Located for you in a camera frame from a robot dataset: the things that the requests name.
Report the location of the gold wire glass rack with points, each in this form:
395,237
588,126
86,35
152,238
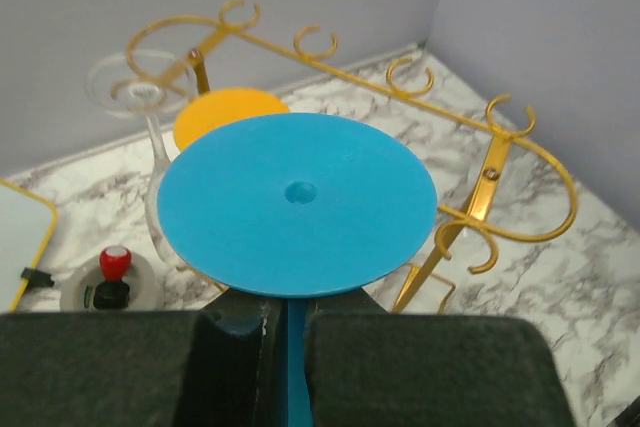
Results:
471,215

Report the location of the blue goblet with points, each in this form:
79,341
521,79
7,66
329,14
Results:
296,206

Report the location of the grey holder with marker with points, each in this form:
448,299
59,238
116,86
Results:
116,279

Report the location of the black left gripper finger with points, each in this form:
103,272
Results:
138,368

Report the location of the yellow goblet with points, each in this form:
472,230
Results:
221,107

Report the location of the whiteboard with red writing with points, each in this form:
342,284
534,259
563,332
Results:
27,224

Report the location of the clear wine glass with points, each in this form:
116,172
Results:
145,84

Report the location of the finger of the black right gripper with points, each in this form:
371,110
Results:
366,367

